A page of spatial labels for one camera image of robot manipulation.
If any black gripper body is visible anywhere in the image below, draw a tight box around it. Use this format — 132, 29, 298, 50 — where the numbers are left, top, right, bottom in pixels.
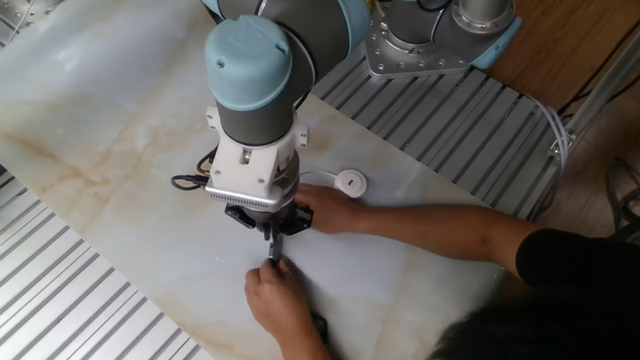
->
244, 198, 301, 226

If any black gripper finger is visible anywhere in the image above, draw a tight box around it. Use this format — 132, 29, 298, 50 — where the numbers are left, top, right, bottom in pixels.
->
223, 202, 275, 242
274, 205, 315, 237

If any dark grey USB docking station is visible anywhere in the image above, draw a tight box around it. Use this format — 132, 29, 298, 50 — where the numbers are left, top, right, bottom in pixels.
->
268, 234, 284, 265

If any white round USB hub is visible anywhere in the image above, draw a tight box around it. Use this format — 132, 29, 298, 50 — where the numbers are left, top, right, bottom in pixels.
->
299, 168, 369, 199

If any person's left forearm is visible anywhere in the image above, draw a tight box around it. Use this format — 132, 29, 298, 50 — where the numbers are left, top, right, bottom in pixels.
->
279, 322, 334, 360

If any person's right forearm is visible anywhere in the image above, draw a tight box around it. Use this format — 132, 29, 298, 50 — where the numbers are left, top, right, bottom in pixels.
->
359, 202, 541, 276

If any person's right hand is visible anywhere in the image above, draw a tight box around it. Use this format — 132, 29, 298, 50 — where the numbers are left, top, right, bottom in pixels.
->
294, 183, 369, 236

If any person's left hand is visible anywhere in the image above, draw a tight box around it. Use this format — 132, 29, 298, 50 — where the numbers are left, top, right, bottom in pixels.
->
243, 258, 316, 344

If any silver plate with screws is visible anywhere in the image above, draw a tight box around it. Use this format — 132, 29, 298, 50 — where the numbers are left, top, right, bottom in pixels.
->
0, 0, 64, 31

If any black shirt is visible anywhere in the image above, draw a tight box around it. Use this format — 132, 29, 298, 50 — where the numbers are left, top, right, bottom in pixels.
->
514, 227, 640, 301

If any black chair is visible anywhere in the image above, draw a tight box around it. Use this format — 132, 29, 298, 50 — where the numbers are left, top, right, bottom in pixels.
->
604, 157, 640, 246

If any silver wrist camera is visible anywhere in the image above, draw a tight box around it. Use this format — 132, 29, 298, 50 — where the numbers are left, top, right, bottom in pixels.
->
203, 183, 284, 213

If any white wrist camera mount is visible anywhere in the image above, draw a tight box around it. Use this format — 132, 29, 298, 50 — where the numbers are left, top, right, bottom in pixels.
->
204, 104, 311, 199

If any black camera cable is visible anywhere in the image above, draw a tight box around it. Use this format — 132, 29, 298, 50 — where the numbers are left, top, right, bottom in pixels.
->
170, 147, 220, 192

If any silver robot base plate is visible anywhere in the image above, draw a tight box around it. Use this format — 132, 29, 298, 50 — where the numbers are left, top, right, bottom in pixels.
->
363, 19, 474, 79

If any white cable bundle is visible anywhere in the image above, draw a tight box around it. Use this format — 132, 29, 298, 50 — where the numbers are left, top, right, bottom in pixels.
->
524, 97, 571, 221

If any aluminium frame post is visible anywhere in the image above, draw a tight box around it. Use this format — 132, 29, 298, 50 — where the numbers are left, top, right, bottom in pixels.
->
547, 29, 640, 159

